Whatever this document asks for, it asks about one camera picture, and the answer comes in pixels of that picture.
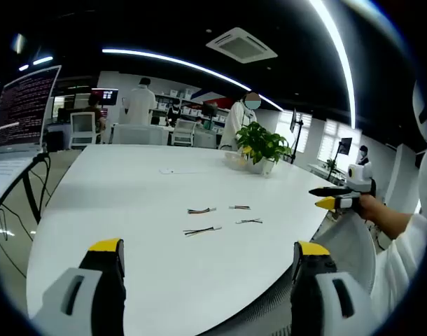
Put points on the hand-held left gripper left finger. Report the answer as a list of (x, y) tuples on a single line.
[(94, 280)]

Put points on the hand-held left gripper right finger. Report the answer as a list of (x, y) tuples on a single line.
[(315, 280)]

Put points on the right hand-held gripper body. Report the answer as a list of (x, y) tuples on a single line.
[(362, 173)]

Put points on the person's right hand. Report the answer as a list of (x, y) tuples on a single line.
[(372, 208)]

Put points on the small green plant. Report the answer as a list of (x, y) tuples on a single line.
[(330, 166)]

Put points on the grey mesh office chair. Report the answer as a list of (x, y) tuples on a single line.
[(353, 245)]

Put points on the potted green plant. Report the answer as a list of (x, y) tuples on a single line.
[(260, 143)]

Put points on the clear plastic container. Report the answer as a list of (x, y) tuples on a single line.
[(235, 160)]

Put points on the black stand legs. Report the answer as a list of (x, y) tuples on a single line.
[(31, 196)]

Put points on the wide ceiling light strip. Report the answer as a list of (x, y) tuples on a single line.
[(343, 59)]

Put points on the white slanted stand tray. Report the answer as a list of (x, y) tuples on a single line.
[(5, 175)]

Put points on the small dark monitor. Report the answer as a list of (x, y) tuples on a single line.
[(210, 110)]

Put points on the white office chair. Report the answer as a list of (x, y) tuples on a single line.
[(183, 133), (82, 129)]

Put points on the shelf with white boxes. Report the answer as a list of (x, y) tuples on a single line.
[(192, 112)]

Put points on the ceiling air conditioner vent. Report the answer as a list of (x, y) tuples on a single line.
[(241, 45)]

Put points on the large computer monitor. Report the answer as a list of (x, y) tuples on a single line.
[(24, 108)]

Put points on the long ceiling light strip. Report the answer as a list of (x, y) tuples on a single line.
[(185, 63)]

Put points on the wall display screen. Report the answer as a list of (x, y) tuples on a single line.
[(105, 96)]

